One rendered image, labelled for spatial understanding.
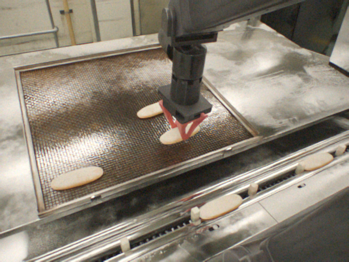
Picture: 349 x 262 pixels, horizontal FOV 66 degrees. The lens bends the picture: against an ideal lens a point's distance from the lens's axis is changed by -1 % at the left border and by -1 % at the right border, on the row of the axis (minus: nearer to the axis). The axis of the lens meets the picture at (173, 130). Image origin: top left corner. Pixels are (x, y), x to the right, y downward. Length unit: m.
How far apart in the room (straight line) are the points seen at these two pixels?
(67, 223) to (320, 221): 0.48
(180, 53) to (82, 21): 3.70
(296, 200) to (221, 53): 0.58
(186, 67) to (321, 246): 0.33
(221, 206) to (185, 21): 0.34
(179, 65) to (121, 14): 3.48
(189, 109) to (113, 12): 3.44
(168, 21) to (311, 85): 0.63
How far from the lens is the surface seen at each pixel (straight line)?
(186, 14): 0.40
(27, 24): 4.07
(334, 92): 0.98
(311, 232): 0.27
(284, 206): 0.59
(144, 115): 0.68
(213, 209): 0.55
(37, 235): 0.62
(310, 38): 3.36
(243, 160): 0.72
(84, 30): 4.17
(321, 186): 0.66
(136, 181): 0.55
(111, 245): 0.52
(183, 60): 0.47
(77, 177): 0.57
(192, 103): 0.52
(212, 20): 0.35
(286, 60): 1.07
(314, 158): 0.73
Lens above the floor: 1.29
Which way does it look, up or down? 36 degrees down
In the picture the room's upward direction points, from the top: straight up
